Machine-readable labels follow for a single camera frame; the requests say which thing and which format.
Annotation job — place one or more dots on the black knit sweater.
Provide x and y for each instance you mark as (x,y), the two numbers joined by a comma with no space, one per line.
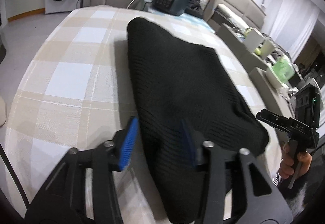
(174,80)

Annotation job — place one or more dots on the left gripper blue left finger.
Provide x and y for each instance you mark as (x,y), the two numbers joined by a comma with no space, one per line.
(109,157)

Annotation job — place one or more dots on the right hand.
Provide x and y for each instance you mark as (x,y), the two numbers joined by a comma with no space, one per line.
(286,166)

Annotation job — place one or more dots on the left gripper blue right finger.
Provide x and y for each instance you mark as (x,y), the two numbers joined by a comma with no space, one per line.
(207,157)

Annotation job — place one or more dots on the green plastic bag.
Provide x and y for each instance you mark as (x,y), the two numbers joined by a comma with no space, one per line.
(283,69)

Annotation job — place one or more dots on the grey side cabinet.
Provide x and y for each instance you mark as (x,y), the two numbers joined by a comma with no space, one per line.
(256,69)

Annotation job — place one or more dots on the blue checkered side table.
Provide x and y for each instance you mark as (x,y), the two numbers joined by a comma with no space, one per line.
(146,5)

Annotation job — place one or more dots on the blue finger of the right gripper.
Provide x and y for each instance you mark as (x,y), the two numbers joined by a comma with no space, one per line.
(276,121)

